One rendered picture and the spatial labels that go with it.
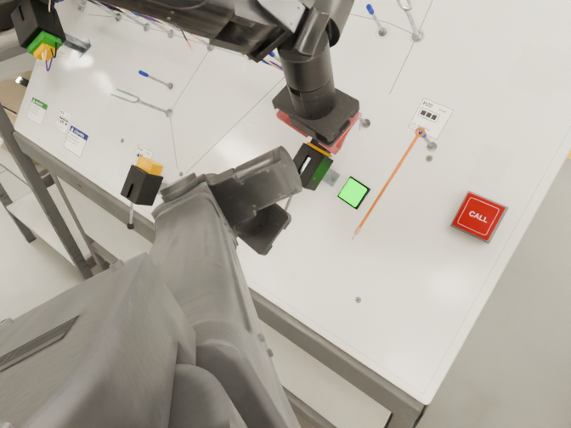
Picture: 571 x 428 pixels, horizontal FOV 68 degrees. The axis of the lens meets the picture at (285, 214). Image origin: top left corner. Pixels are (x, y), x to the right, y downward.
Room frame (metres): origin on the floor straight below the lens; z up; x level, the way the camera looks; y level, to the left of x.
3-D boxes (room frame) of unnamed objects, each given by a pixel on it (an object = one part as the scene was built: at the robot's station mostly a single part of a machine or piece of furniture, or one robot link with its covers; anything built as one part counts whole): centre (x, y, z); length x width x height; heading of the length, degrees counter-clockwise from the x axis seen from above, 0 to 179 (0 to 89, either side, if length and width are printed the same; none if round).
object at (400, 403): (0.61, 0.25, 0.83); 1.18 x 0.05 x 0.06; 52
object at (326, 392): (0.45, 0.02, 0.62); 0.54 x 0.02 x 0.34; 52
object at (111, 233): (0.79, 0.45, 0.62); 0.54 x 0.02 x 0.34; 52
